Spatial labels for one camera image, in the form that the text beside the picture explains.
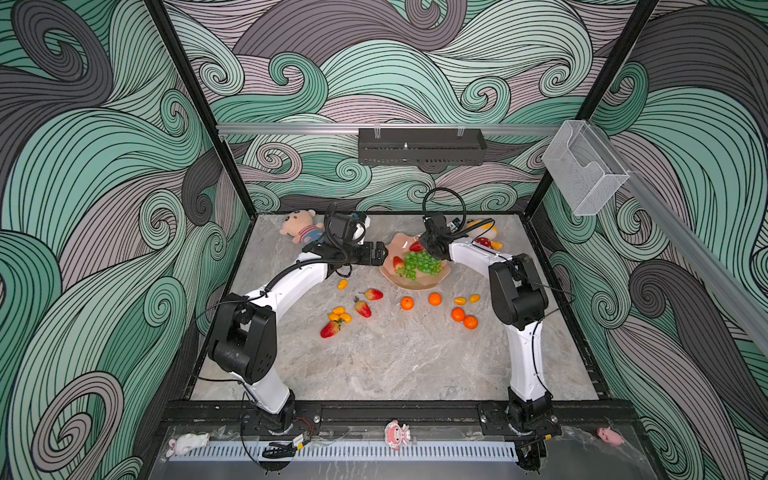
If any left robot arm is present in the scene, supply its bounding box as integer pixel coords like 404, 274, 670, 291
207, 213, 387, 424

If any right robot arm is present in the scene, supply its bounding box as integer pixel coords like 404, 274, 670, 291
419, 214, 552, 429

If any pink scalloped fruit bowl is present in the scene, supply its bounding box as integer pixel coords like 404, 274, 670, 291
379, 233, 451, 290

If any pink pig toy small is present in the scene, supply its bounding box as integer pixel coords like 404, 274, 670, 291
596, 427, 625, 446

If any orange mandarin lower left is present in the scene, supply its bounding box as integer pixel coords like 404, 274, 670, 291
451, 307, 466, 322

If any aluminium rail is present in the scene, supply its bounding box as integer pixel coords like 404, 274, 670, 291
216, 122, 560, 137
590, 125, 767, 352

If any black wall tray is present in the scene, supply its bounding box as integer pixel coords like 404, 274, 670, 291
357, 127, 488, 172

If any white mouse toy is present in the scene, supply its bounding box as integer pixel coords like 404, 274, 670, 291
165, 433, 210, 458

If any pink pig plush toy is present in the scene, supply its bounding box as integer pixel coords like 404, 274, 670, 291
280, 210, 324, 245

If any white ventilated cable duct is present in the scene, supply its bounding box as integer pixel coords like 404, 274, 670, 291
171, 441, 518, 463

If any green grape bunch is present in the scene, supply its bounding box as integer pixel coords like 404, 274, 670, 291
394, 251, 443, 280

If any aluminium rail right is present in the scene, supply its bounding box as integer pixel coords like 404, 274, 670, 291
590, 125, 767, 352

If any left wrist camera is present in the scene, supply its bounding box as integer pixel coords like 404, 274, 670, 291
350, 212, 371, 244

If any pink octopus figurine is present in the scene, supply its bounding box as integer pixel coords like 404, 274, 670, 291
385, 420, 412, 451

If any aluminium rail back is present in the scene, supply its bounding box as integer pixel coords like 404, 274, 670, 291
216, 122, 560, 137

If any yellow chick plush toy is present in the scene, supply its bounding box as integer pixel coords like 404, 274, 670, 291
466, 218, 503, 251

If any clear plastic wall bin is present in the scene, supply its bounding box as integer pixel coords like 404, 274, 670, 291
542, 120, 629, 217

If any orange mandarin upper centre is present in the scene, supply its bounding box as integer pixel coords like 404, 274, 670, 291
400, 297, 414, 311

